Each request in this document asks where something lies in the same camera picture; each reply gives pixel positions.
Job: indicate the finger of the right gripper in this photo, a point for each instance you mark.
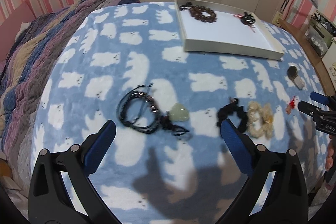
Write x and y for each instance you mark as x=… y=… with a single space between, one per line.
x=309 y=109
x=320 y=98

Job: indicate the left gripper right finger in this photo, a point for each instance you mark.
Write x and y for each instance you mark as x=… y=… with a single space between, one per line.
x=286 y=201

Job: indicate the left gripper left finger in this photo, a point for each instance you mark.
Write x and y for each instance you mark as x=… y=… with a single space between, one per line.
x=49 y=201

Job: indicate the orange gourd red knot charm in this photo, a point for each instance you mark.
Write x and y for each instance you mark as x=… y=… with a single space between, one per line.
x=290 y=106

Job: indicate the white strap wristwatch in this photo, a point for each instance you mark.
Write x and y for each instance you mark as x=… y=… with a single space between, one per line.
x=292 y=73

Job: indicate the cream flower scrunchie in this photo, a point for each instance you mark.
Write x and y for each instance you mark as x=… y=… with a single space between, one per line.
x=260 y=120

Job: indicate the black hair claw clip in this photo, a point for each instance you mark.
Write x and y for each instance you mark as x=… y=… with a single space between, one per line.
x=247 y=19

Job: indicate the person right hand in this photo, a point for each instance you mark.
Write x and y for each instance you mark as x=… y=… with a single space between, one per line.
x=330 y=153

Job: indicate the white bear storage box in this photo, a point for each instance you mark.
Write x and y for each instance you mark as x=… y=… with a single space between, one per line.
x=329 y=60

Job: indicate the green storage bag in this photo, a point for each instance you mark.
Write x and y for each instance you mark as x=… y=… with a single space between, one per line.
x=320 y=33

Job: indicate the striped purple quilt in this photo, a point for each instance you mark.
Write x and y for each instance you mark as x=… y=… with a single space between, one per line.
x=28 y=66

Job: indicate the white shallow tray box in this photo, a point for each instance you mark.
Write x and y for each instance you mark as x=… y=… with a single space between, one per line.
x=227 y=34

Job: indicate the blue polar bear blanket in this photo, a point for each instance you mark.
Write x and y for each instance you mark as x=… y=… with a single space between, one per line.
x=161 y=178

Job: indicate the wall power outlet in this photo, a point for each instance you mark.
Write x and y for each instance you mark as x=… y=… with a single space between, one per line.
x=276 y=18

